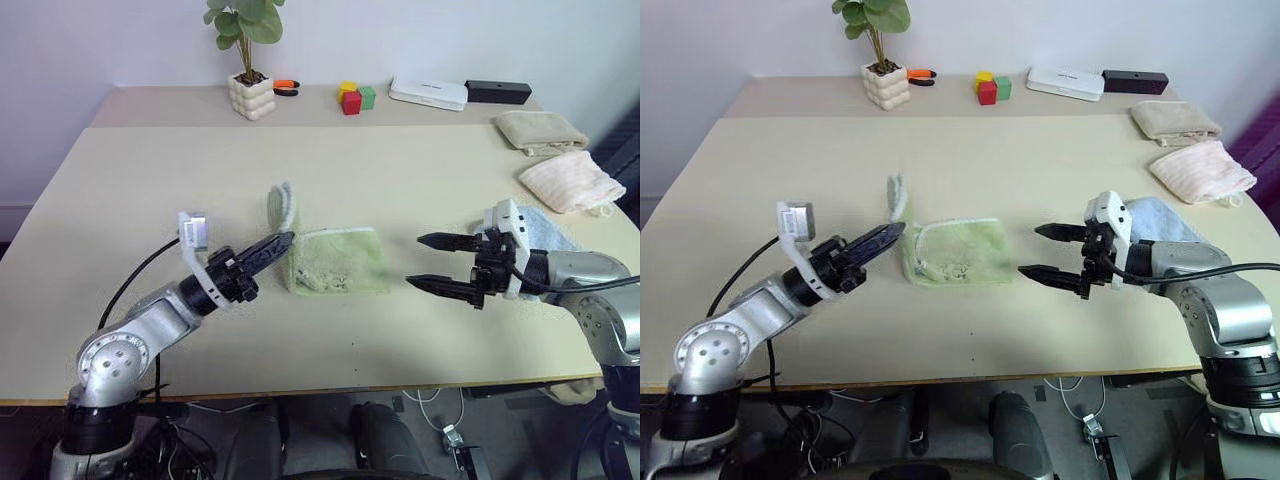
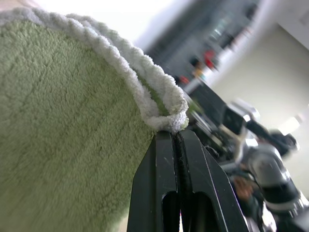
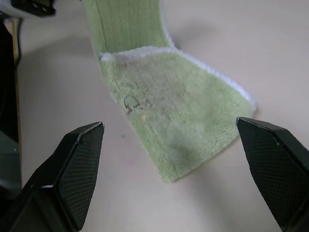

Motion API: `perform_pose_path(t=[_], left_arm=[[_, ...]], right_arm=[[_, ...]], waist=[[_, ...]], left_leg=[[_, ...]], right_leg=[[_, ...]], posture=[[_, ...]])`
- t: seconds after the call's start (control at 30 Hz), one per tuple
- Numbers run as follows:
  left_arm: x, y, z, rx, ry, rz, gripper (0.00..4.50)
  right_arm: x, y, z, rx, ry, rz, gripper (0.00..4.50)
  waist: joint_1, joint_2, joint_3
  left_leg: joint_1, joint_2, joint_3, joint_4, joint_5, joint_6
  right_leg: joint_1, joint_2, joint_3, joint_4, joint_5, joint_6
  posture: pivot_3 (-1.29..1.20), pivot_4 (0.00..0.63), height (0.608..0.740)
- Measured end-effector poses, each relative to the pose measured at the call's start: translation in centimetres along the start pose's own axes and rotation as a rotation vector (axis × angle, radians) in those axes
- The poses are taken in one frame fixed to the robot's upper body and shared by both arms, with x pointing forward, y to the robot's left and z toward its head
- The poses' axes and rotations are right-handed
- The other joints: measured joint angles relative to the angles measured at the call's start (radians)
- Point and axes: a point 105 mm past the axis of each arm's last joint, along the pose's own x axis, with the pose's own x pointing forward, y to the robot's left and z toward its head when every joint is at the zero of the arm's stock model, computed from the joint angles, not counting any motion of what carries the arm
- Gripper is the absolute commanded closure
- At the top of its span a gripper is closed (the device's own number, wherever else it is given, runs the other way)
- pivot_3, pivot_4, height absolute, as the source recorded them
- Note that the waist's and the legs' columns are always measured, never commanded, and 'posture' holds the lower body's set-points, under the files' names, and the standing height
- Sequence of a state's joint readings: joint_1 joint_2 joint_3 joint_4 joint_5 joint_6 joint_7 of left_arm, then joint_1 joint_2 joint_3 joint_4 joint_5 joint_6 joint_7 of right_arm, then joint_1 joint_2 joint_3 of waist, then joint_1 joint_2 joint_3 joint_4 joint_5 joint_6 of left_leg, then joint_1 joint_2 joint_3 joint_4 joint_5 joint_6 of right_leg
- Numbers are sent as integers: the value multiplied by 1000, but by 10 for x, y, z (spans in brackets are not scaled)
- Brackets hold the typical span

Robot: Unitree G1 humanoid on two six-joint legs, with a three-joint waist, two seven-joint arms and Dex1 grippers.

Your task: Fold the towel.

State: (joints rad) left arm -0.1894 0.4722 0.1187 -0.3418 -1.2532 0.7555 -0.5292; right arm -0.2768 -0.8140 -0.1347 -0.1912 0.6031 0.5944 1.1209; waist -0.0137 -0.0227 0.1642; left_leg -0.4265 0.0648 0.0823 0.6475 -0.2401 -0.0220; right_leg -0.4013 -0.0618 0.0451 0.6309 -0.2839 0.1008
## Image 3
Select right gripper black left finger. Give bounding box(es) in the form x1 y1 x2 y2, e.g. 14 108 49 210
0 121 106 232

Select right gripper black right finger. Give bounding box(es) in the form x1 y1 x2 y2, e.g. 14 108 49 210
236 116 309 232

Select green towel with white trim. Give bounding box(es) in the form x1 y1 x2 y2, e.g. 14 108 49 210
83 0 258 184

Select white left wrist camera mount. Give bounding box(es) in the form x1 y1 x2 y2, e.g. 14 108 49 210
0 0 26 19

